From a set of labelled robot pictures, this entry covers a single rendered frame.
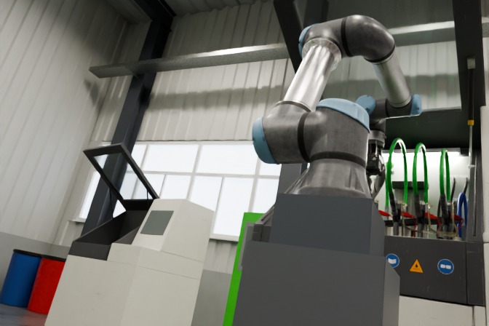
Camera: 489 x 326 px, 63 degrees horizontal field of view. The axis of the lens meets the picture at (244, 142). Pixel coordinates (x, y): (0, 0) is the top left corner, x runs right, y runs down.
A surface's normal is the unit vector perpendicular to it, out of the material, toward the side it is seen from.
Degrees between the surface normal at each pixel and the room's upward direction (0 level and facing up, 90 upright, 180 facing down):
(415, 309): 90
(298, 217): 90
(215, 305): 90
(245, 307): 90
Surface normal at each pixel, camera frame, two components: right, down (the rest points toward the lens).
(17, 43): 0.89, 0.00
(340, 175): 0.06, -0.62
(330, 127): -0.51, -0.40
